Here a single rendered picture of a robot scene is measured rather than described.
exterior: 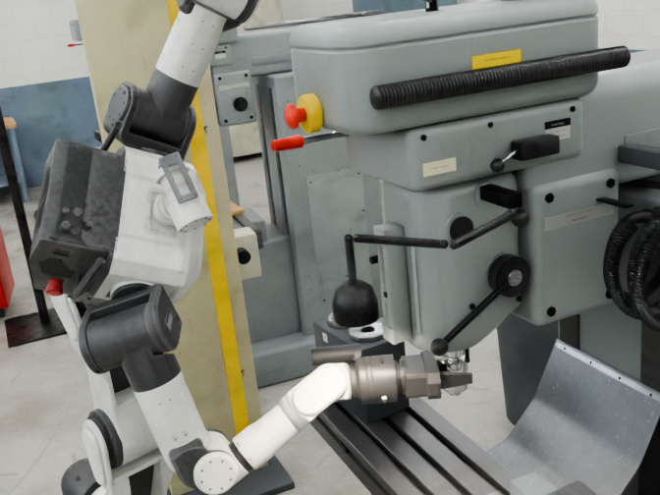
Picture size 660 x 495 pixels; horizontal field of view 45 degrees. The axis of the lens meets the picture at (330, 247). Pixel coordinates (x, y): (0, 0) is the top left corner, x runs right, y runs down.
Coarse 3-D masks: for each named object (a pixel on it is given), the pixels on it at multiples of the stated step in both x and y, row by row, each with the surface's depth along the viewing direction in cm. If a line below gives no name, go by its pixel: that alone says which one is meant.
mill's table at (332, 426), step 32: (320, 416) 192; (352, 416) 189; (416, 416) 186; (352, 448) 176; (384, 448) 174; (416, 448) 175; (448, 448) 174; (480, 448) 169; (384, 480) 162; (416, 480) 162; (448, 480) 163; (480, 480) 158
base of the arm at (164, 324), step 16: (160, 288) 140; (96, 304) 142; (112, 304) 140; (128, 304) 140; (160, 304) 137; (160, 320) 134; (176, 320) 142; (80, 336) 135; (160, 336) 133; (176, 336) 139; (96, 368) 136
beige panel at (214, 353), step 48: (96, 0) 268; (144, 0) 274; (96, 48) 271; (144, 48) 278; (96, 96) 275; (192, 144) 293; (192, 288) 307; (240, 288) 315; (192, 336) 312; (240, 336) 320; (192, 384) 317; (240, 384) 325; (240, 480) 333; (288, 480) 329
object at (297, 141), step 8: (296, 136) 135; (312, 136) 136; (320, 136) 136; (328, 136) 137; (336, 136) 137; (344, 136) 138; (272, 144) 133; (280, 144) 133; (288, 144) 134; (296, 144) 134
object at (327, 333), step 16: (320, 320) 195; (320, 336) 193; (336, 336) 186; (352, 336) 182; (368, 336) 181; (368, 352) 178; (384, 352) 180; (400, 352) 183; (352, 400) 187; (400, 400) 186; (368, 416) 182; (384, 416) 185
